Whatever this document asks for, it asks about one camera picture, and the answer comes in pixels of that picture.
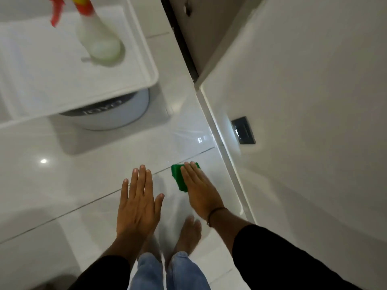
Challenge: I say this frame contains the person's left hand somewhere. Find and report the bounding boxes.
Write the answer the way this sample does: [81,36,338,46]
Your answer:
[116,165,165,239]

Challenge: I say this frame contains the person's right hand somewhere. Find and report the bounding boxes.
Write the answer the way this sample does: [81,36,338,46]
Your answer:
[180,161,227,220]

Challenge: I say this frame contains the person's left foot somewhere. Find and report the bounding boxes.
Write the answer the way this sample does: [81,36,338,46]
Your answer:
[137,234,163,261]

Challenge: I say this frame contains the person's right foot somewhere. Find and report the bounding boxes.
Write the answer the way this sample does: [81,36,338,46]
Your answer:
[172,215,202,256]

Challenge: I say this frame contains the light blue jeans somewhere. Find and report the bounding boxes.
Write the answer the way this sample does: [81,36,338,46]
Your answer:
[129,251,211,290]

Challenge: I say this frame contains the brown door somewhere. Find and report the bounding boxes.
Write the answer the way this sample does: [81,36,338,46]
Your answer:
[167,0,267,79]

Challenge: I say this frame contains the round grey white bucket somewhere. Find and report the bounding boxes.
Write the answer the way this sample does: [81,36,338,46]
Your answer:
[59,88,150,131]

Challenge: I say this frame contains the white spray bottle red trigger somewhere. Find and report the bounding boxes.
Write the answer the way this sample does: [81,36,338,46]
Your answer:
[46,0,125,64]

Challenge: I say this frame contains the dark wall switch plate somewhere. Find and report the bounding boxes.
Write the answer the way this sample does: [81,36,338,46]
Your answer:
[231,116,256,145]

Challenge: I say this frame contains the person's right forearm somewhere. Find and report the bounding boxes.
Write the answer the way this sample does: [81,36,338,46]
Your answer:
[207,208,363,290]

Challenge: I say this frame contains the person's left forearm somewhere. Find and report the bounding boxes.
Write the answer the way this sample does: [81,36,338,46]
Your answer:
[68,232,155,290]

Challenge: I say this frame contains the white plastic tray table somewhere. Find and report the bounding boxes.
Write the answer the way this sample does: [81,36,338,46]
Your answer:
[0,0,160,129]

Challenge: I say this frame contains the dark wrist bracelet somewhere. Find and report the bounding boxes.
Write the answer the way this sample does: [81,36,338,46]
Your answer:
[206,207,229,228]

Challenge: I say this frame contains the person's foot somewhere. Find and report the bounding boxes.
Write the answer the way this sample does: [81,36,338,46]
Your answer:
[137,234,163,261]
[172,215,202,256]

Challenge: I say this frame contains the green cleaning cloth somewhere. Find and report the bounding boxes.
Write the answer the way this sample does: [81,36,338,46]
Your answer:
[171,162,201,193]

